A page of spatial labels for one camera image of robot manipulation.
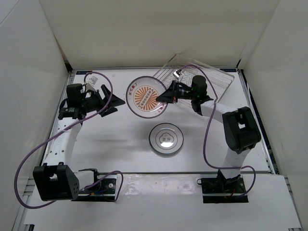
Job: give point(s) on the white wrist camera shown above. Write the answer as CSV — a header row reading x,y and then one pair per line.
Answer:
x,y
177,75
90,84

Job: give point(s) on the white green-rimmed plate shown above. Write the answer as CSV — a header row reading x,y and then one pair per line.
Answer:
x,y
165,128
166,145

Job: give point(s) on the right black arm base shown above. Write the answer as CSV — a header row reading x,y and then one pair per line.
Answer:
x,y
218,190

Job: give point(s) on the orange sunburst pattern plate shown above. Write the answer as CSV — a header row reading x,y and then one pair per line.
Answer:
x,y
141,97

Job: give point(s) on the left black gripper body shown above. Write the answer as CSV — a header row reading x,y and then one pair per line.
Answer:
x,y
95,103

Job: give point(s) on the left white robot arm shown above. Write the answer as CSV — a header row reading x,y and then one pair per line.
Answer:
x,y
54,178

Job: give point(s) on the metal wire dish rack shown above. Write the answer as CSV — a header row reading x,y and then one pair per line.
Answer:
x,y
209,81

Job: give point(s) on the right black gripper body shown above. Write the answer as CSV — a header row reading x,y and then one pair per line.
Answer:
x,y
183,93

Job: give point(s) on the blue table label sticker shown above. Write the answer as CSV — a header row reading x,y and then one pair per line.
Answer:
x,y
82,72

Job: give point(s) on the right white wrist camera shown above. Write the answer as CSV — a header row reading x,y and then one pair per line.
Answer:
x,y
177,75

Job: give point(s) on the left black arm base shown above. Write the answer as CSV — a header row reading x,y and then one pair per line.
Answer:
x,y
97,187

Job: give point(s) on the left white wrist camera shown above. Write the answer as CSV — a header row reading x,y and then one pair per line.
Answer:
x,y
90,84

